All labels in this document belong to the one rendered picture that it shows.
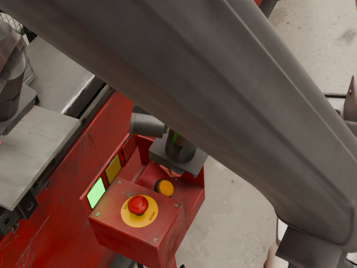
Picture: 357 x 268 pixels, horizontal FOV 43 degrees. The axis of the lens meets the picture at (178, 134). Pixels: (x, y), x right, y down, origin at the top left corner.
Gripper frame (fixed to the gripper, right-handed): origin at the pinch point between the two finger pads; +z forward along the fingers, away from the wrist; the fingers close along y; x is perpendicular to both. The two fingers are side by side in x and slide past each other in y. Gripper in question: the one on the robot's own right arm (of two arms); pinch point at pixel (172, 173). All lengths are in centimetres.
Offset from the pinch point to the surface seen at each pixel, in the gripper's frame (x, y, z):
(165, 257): 14.3, -6.6, 5.3
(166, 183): 0.0, 0.8, 5.6
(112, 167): 5.9, 10.7, -1.0
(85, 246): 11.0, 14.4, 38.2
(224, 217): -36, -16, 77
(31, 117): 12.4, 22.9, -16.8
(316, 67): -132, -25, 77
